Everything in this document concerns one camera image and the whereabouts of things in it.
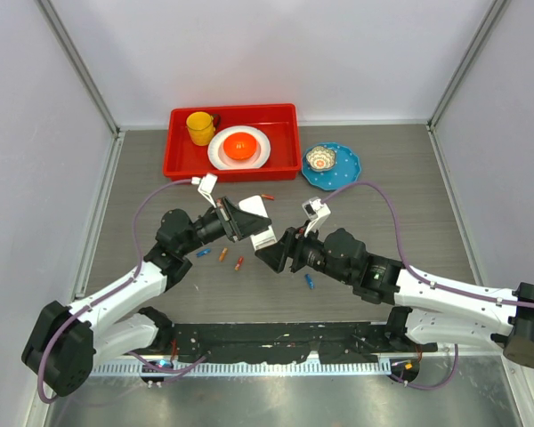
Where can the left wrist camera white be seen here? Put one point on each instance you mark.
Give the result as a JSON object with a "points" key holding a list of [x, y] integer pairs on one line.
{"points": [[205, 186]]}

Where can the white plate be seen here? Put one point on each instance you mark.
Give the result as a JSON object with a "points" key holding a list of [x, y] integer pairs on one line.
{"points": [[220, 161]]}

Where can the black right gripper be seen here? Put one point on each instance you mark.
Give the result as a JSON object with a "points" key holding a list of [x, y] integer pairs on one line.
{"points": [[276, 255]]}

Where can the red orange AAA battery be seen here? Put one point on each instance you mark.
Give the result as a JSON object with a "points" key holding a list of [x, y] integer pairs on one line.
{"points": [[239, 263]]}

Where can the orange bowl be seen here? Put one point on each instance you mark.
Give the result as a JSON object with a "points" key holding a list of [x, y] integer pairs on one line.
{"points": [[240, 146]]}

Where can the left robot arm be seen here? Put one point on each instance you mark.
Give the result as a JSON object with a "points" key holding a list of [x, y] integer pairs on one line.
{"points": [[68, 342]]}

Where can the white cable duct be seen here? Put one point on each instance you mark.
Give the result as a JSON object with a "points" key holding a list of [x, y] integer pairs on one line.
{"points": [[310, 367]]}

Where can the small patterned bowl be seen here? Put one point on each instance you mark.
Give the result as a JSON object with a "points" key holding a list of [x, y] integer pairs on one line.
{"points": [[321, 158]]}

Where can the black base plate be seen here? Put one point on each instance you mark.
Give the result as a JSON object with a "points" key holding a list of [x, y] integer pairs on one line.
{"points": [[288, 343]]}

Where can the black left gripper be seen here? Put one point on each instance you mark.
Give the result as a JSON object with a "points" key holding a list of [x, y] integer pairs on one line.
{"points": [[243, 223]]}

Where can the blue aaa battery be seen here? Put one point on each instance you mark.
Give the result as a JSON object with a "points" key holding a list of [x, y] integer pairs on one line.
{"points": [[309, 281], [203, 252]]}

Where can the white red remote control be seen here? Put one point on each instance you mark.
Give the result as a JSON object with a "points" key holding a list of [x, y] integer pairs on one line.
{"points": [[262, 234]]}

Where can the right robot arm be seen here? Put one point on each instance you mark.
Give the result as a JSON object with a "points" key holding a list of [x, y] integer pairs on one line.
{"points": [[425, 308]]}

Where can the blue polka dot plate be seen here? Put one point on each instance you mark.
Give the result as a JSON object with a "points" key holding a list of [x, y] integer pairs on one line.
{"points": [[348, 168]]}

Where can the yellow cup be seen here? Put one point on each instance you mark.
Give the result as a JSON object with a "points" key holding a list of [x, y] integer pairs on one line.
{"points": [[201, 127]]}

